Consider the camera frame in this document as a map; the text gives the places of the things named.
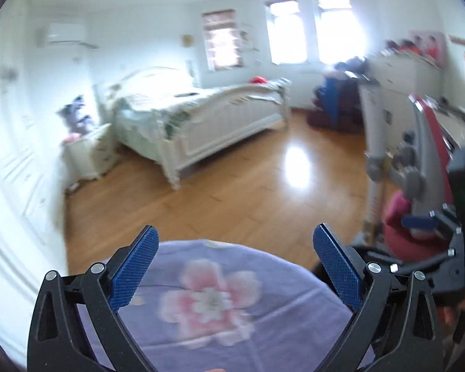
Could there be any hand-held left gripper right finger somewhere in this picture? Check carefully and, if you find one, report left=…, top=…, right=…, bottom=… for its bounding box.
left=313, top=224, right=445, bottom=372

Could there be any grey plush toy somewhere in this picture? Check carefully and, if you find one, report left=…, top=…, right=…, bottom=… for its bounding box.
left=58, top=95, right=95, bottom=135

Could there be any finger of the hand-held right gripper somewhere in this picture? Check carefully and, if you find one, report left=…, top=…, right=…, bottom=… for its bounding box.
left=387, top=246, right=465, bottom=281
left=401, top=203, right=462, bottom=237

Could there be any blue cloth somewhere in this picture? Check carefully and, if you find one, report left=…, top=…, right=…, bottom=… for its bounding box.
left=318, top=77, right=340, bottom=122

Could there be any green ruffled bed sheet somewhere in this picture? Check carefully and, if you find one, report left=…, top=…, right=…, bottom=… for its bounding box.
left=112, top=101, right=190, bottom=163

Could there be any grey red exercise machine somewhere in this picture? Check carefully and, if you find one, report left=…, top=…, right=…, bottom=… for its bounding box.
left=391, top=93, right=456, bottom=221

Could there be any beige desk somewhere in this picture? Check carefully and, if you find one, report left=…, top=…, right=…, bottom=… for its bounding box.
left=430, top=101, right=465, bottom=153

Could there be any white floral quilt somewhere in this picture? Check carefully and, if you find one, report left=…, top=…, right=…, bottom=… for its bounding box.
left=112, top=72, right=288, bottom=125

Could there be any white framed window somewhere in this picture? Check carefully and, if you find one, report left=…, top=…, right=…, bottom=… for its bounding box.
left=264, top=0, right=308, bottom=64
left=311, top=0, right=363, bottom=64

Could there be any brown chair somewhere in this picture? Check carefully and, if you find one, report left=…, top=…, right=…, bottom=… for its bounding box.
left=308, top=56, right=370, bottom=133

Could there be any white wall picture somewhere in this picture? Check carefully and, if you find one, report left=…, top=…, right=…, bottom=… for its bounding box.
left=240, top=23, right=257, bottom=52

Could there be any pink cloth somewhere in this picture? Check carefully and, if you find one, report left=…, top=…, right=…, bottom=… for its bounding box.
left=383, top=192, right=454, bottom=264

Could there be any white wall air conditioner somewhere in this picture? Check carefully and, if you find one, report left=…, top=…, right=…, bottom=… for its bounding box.
left=44, top=22, right=99, bottom=50

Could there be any red roller blind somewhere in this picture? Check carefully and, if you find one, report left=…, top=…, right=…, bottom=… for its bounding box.
left=202, top=10, right=244, bottom=69

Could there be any white panelled wardrobe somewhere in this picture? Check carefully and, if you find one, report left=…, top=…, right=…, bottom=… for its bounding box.
left=0, top=0, right=68, bottom=353

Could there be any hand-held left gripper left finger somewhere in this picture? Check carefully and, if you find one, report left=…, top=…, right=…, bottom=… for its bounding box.
left=26, top=225, right=159, bottom=372

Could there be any cream nightstand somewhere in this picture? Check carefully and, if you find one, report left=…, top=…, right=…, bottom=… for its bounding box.
left=62, top=124, right=121, bottom=181

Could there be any white dresser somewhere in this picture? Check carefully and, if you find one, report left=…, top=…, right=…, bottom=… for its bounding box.
left=368, top=52, right=447, bottom=141

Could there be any wall poster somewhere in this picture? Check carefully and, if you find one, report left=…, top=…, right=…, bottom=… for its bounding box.
left=409, top=30, right=449, bottom=67

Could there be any cream wooden bed frame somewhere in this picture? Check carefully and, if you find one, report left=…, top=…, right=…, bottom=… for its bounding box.
left=95, top=66, right=293, bottom=190

